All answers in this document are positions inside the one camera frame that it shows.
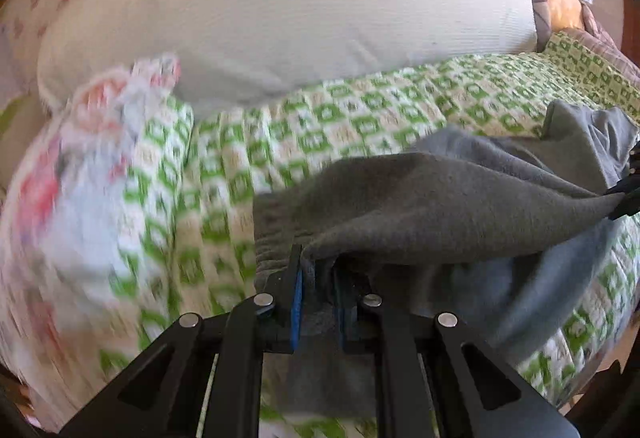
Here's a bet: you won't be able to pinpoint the white striped bolster pillow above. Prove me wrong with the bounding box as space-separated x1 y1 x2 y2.
37 0 537 114

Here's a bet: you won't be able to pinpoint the green white patterned quilt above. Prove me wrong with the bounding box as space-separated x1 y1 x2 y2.
92 31 639 380

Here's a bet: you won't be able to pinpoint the purple plaid pillow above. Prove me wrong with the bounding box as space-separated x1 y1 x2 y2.
532 0 552 52

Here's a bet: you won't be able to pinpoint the orange floral cushion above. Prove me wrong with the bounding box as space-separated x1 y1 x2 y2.
548 0 585 32

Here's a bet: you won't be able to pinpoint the grey sweatpants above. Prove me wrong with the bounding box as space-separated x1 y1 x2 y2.
253 100 638 418

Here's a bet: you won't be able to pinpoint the floral pink white pillow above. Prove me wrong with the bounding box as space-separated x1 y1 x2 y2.
1 54 193 430

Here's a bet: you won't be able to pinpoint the striped maroon blanket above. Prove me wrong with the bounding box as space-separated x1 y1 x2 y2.
563 4 640 88

